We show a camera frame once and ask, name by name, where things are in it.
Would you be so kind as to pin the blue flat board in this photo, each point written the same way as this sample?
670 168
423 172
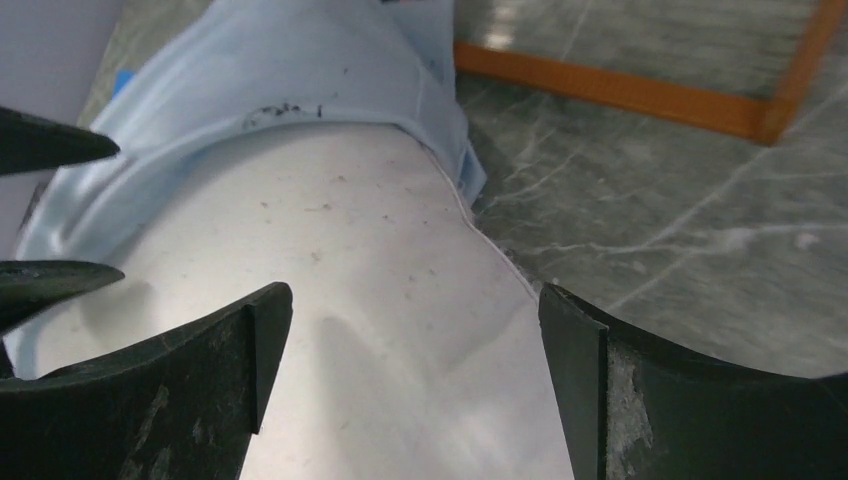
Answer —
122 78

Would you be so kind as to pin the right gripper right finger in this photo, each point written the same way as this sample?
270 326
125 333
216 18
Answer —
634 405

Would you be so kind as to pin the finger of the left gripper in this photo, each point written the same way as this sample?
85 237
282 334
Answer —
31 143
31 287

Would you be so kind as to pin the wooden shelf rack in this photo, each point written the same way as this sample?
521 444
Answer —
760 121

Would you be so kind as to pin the light blue pillowcase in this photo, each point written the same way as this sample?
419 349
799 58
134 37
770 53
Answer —
243 68

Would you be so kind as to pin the white pillow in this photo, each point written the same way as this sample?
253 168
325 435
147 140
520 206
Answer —
415 350

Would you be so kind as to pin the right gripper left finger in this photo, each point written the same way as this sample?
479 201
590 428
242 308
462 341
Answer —
180 405

